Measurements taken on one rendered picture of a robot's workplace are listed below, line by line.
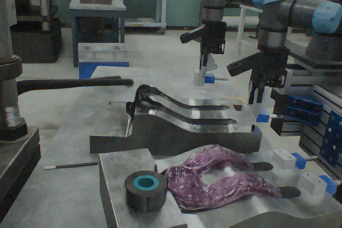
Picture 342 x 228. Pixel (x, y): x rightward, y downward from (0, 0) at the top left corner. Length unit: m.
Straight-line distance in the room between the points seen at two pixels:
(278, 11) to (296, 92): 0.47
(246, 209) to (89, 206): 0.35
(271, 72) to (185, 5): 6.61
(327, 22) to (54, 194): 0.77
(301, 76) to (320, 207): 0.61
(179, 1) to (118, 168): 6.85
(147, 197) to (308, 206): 0.37
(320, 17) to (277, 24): 0.11
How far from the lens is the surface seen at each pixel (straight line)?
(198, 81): 1.24
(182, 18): 7.54
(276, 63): 0.98
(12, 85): 1.08
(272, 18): 0.93
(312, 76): 1.33
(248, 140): 0.99
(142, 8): 7.33
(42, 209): 0.82
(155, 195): 0.60
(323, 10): 0.89
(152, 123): 0.93
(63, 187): 0.87
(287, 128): 1.37
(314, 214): 0.79
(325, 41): 1.34
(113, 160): 0.76
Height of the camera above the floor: 1.32
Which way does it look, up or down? 22 degrees down
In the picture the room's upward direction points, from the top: 4 degrees clockwise
